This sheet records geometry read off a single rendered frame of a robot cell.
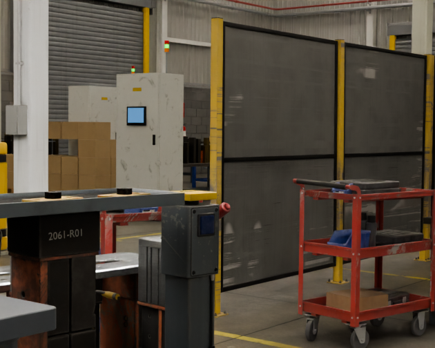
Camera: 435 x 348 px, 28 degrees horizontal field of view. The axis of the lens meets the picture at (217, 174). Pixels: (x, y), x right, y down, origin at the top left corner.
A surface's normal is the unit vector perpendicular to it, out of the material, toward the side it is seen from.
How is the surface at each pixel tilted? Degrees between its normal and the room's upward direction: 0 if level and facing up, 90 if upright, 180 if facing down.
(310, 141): 90
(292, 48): 88
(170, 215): 90
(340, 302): 90
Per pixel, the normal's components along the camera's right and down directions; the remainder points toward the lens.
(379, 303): 0.55, 0.05
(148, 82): -0.61, 0.04
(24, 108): 0.79, 0.04
